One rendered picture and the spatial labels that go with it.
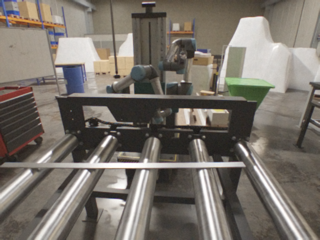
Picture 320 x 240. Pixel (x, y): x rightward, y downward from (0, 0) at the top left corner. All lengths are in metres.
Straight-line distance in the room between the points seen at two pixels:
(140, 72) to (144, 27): 0.65
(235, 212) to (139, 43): 1.64
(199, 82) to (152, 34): 2.62
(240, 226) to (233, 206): 0.10
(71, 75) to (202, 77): 4.15
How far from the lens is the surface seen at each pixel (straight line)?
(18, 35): 5.61
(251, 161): 1.07
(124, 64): 9.30
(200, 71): 4.31
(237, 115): 1.23
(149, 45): 1.94
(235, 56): 4.63
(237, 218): 0.93
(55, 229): 0.78
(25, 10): 14.22
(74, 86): 6.46
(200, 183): 0.85
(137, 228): 0.69
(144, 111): 1.17
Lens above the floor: 1.47
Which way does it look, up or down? 23 degrees down
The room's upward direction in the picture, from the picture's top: straight up
